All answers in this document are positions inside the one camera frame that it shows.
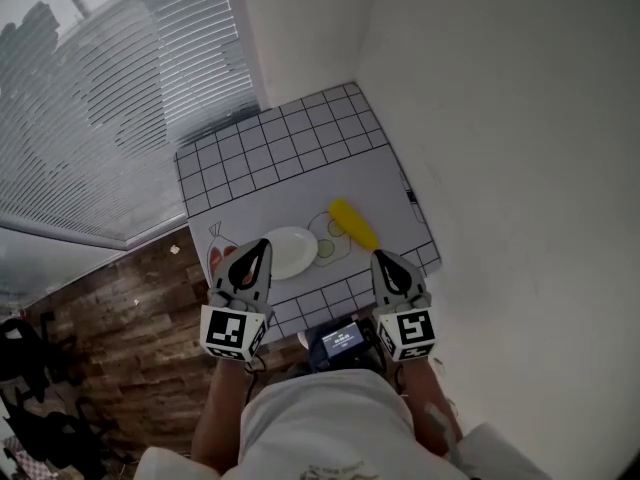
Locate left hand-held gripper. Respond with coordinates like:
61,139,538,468
199,239,275,363

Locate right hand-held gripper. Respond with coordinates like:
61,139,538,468
370,249,436,363

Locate white plate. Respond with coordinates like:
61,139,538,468
260,225,320,282

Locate yellow corn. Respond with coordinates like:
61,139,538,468
327,197,380,250

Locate person's right forearm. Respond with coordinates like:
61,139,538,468
399,357,464,457

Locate person's left forearm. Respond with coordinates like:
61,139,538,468
190,357,256,474

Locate white forearm bandage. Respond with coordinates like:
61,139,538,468
424,401,459,462

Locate black chest screen device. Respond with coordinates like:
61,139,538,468
307,320,381,369

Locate white grid tablecloth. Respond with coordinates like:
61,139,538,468
173,81,444,344

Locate person's white shirt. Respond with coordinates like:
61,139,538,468
132,367,551,480

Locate glass partition with blinds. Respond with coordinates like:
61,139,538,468
0,0,264,252

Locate black office chair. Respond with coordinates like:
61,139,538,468
0,312,57,404
0,397,107,475

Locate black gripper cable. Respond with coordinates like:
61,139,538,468
243,355,267,404

